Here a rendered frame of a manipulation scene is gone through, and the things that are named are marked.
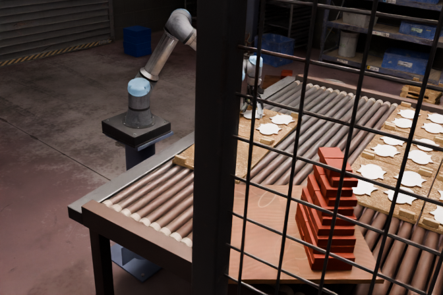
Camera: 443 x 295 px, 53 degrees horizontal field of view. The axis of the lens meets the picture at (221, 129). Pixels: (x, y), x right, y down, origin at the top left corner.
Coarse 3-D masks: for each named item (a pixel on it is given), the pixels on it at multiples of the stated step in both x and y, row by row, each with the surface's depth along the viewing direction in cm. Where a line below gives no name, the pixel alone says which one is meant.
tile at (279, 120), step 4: (276, 116) 257; (280, 116) 258; (284, 116) 258; (288, 116) 258; (272, 120) 252; (276, 120) 252; (280, 120) 253; (284, 120) 253; (288, 120) 253; (292, 120) 253; (276, 124) 249; (280, 124) 248; (284, 124) 249
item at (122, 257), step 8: (168, 136) 248; (144, 144) 235; (152, 144) 247; (128, 152) 246; (136, 152) 244; (144, 152) 245; (152, 152) 249; (128, 160) 249; (136, 160) 246; (128, 168) 252; (112, 248) 286; (120, 248) 286; (112, 256) 279; (120, 256) 280; (128, 256) 273; (136, 256) 277; (120, 264) 273; (128, 264) 274; (136, 264) 274; (144, 264) 274; (152, 264) 275; (128, 272) 268; (136, 272) 268; (144, 272) 268; (152, 272) 268; (144, 280) 263
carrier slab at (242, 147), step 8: (240, 136) 234; (240, 144) 226; (248, 144) 226; (264, 144) 227; (184, 152) 215; (192, 152) 216; (240, 152) 218; (248, 152) 218; (256, 152) 219; (264, 152) 219; (192, 160) 209; (240, 160) 211; (256, 160) 212; (192, 168) 204; (240, 168) 204; (240, 176) 198
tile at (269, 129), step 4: (260, 124) 246; (264, 124) 246; (268, 124) 246; (272, 124) 246; (256, 128) 241; (260, 128) 241; (264, 128) 241; (268, 128) 242; (272, 128) 242; (276, 128) 242; (280, 128) 242; (260, 132) 237; (264, 132) 237; (268, 132) 237; (272, 132) 237; (276, 132) 238
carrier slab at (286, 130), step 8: (240, 112) 263; (264, 112) 265; (272, 112) 265; (240, 120) 253; (248, 120) 253; (256, 120) 254; (264, 120) 254; (296, 120) 256; (240, 128) 242; (248, 128) 243; (288, 128) 245; (248, 136) 234; (256, 136) 235; (272, 136) 235; (280, 136) 236; (272, 144) 227
